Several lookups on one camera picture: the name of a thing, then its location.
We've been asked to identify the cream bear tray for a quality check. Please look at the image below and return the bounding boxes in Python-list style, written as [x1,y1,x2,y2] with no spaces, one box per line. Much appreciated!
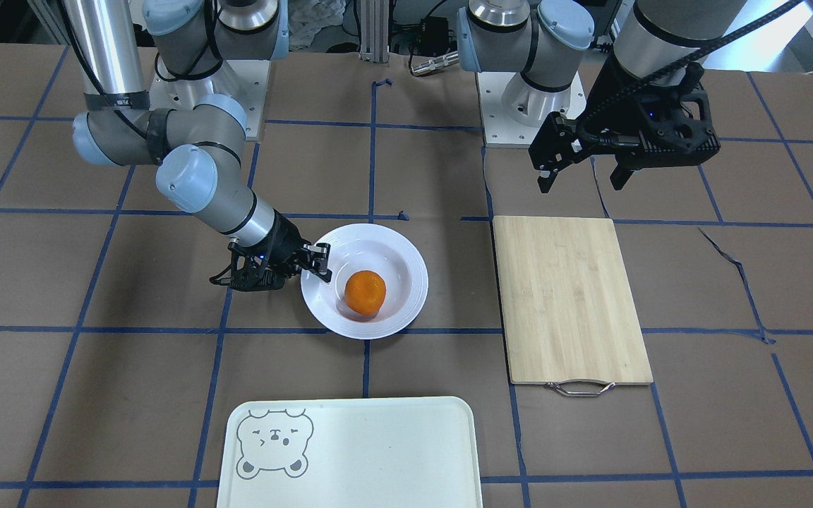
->
[217,396,483,507]

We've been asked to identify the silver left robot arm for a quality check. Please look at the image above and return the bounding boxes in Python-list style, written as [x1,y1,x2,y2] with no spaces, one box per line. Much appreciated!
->
[456,1,797,193]

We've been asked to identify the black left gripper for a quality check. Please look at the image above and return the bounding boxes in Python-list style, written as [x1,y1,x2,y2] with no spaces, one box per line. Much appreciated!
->
[529,60,721,194]

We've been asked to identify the white ceramic plate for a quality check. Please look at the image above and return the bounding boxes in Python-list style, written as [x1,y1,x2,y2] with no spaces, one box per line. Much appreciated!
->
[301,223,428,340]

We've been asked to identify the bamboo cutting board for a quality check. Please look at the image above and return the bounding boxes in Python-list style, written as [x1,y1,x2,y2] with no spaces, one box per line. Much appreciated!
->
[493,215,653,394]

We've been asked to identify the aluminium frame post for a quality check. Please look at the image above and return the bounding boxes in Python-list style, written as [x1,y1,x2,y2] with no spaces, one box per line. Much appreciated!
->
[353,0,391,64]

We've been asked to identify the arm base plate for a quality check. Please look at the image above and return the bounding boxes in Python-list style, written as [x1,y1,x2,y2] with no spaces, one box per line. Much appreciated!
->
[476,72,586,149]
[145,60,271,142]

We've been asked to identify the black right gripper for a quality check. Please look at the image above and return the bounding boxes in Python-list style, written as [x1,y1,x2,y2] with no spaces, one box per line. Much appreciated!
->
[210,212,332,292]

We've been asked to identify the orange fruit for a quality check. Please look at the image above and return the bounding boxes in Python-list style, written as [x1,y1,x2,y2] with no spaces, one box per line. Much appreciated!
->
[343,270,387,316]

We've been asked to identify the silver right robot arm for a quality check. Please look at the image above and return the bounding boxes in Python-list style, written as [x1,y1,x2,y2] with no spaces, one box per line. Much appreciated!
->
[58,1,332,291]

